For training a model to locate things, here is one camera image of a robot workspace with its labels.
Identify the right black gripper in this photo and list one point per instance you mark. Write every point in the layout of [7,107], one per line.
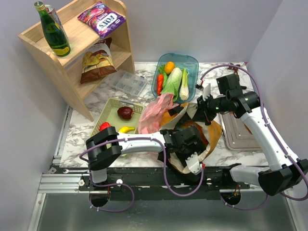
[203,113]

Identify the green celery stalk bunch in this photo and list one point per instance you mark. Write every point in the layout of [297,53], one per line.
[184,90]

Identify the orange tote bag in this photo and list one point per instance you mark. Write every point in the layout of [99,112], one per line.
[214,134]

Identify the napa cabbage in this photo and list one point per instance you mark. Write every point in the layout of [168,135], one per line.
[173,83]

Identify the pink plastic grocery bag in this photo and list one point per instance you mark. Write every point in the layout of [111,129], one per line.
[155,114]

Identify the orange carrot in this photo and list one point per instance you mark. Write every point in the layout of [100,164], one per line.
[160,81]

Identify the orange tangerine fruit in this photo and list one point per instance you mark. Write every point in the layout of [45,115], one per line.
[169,67]

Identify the yellow banana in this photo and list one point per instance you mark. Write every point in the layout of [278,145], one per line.
[126,129]

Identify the red tomato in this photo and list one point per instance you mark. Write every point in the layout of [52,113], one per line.
[104,126]

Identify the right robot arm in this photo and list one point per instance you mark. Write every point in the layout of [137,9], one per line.
[284,169]

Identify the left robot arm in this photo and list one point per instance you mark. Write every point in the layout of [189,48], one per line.
[107,145]

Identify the black clamp tool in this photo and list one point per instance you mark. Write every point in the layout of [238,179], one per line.
[238,78]

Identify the silver metal tray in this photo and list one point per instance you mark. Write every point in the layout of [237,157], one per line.
[237,136]

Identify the small brown silver tool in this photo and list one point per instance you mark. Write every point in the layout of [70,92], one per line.
[234,67]

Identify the teal transparent plastic container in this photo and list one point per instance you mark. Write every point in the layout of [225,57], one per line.
[181,61]

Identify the clear plastic compartment box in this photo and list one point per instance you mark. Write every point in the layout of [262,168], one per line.
[127,82]

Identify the red apple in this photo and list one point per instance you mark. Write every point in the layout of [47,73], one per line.
[125,113]

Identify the light green plastic basket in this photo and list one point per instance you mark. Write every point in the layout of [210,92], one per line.
[109,114]

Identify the brown potato chips bag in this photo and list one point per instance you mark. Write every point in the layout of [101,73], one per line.
[97,62]

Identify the purple Fox's candy bag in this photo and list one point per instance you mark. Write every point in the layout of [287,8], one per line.
[102,19]

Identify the wooden shelf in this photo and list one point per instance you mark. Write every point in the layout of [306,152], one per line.
[65,72]

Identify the green glass bottle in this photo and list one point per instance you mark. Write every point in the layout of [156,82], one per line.
[53,33]

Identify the red silver soda can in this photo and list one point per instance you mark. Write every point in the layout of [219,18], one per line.
[52,12]

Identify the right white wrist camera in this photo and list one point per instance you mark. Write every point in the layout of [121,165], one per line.
[206,89]

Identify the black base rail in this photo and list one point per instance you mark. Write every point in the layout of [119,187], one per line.
[147,183]

